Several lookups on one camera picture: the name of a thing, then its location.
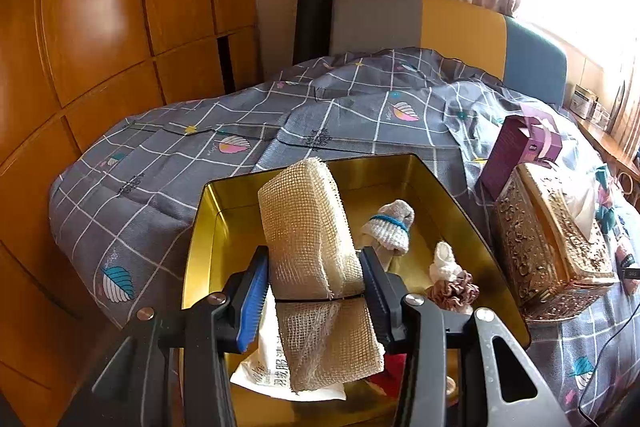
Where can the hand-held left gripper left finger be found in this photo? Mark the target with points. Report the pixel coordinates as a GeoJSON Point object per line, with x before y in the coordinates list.
{"type": "Point", "coordinates": [252, 302]}

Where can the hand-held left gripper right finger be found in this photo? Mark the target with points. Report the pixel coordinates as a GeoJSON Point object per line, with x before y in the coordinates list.
{"type": "Point", "coordinates": [377, 297]}

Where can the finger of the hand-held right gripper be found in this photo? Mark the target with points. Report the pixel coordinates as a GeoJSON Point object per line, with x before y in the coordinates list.
{"type": "Point", "coordinates": [631, 272]}

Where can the white plastic packet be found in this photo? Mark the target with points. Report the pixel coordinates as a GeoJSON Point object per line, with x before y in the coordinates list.
{"type": "Point", "coordinates": [270, 357]}

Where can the white knit sock blue band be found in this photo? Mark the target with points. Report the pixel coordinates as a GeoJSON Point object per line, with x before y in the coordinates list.
{"type": "Point", "coordinates": [390, 232]}

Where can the pink scrunchie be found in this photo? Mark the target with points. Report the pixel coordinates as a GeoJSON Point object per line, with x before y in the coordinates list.
{"type": "Point", "coordinates": [452, 294]}

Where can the small white sock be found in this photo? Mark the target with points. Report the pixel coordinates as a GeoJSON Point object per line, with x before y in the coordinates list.
{"type": "Point", "coordinates": [445, 262]}

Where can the red fluffy sock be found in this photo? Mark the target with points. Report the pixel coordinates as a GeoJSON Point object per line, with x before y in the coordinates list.
{"type": "Point", "coordinates": [395, 372]}

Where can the beige mesh cloth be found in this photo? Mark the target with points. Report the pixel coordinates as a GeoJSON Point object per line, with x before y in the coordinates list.
{"type": "Point", "coordinates": [305, 227]}

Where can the gold tin box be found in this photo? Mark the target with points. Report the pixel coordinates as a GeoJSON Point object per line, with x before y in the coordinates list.
{"type": "Point", "coordinates": [225, 197]}

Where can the gold ornate tissue box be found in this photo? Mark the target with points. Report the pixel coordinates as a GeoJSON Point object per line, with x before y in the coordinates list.
{"type": "Point", "coordinates": [545, 247]}

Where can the wooden desk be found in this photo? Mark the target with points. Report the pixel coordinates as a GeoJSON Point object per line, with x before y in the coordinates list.
{"type": "Point", "coordinates": [605, 142]}

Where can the grey checked bedspread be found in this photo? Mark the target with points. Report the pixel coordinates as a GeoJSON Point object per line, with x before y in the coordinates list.
{"type": "Point", "coordinates": [200, 142]}

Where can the purple tissue box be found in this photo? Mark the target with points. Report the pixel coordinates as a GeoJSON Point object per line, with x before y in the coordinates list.
{"type": "Point", "coordinates": [510, 152]}

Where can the white boxes on shelf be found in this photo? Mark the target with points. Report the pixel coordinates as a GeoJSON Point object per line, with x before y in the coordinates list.
{"type": "Point", "coordinates": [584, 102]}

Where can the grey yellow blue headboard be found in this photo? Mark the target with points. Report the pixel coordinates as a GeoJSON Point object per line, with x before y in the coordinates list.
{"type": "Point", "coordinates": [450, 27]}

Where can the black rolled mat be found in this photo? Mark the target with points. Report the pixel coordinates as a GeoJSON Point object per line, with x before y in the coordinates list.
{"type": "Point", "coordinates": [312, 17]}

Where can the wooden wardrobe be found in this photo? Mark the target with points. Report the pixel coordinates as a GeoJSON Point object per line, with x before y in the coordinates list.
{"type": "Point", "coordinates": [100, 32]}

